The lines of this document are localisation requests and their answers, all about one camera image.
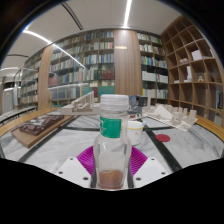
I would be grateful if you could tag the clear bottle with green label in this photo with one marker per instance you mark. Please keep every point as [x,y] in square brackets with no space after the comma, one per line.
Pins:
[111,146]

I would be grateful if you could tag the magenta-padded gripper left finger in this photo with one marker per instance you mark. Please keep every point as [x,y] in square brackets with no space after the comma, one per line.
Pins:
[71,171]

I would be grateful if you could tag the wooden cubby shelf unit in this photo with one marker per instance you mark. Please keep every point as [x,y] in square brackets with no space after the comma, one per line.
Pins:
[190,80]

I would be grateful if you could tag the flat round red coaster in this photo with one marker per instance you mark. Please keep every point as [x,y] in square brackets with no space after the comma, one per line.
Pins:
[162,138]

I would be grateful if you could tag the ceiling light strips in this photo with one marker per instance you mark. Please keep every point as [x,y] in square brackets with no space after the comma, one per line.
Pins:
[126,13]

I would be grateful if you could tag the gold wall plaque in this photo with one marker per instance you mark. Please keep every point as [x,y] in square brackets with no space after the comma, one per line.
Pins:
[121,47]

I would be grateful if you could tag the white ramp building model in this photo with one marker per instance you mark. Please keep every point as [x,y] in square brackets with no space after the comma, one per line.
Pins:
[81,106]

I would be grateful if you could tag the white city block model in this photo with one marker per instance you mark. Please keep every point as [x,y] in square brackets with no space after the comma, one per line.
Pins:
[170,116]

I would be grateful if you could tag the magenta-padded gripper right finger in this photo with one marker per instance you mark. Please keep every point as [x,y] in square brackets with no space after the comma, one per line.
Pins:
[150,171]

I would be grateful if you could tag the dark grey building model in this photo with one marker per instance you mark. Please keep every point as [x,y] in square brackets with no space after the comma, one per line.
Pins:
[140,102]

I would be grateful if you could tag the tall bookshelf wall with books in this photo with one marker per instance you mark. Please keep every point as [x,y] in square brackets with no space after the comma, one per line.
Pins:
[86,66]

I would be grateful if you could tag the white cup with yellow rim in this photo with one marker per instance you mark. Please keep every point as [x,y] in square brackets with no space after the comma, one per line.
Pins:
[136,133]

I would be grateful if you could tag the brown model on wooden board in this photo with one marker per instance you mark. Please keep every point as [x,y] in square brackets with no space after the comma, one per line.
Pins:
[40,128]

